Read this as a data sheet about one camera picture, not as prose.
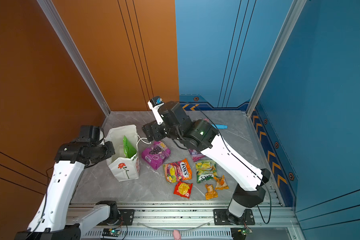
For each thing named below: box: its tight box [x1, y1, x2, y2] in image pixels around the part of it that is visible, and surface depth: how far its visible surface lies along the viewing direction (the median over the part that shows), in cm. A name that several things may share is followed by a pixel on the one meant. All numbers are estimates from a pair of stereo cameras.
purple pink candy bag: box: [188, 148, 205, 162], surface depth 95 cm
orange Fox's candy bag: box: [163, 158, 193, 183], surface depth 87 cm
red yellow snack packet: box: [173, 181, 193, 199], surface depth 82 cm
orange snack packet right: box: [213, 175, 229, 190], surface depth 84 cm
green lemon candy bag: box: [195, 160, 218, 184], surface depth 88 cm
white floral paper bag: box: [105, 124, 140, 182], surface depth 75 cm
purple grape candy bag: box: [141, 140, 171, 170], surface depth 93 cm
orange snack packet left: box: [205, 183, 219, 200], surface depth 82 cm
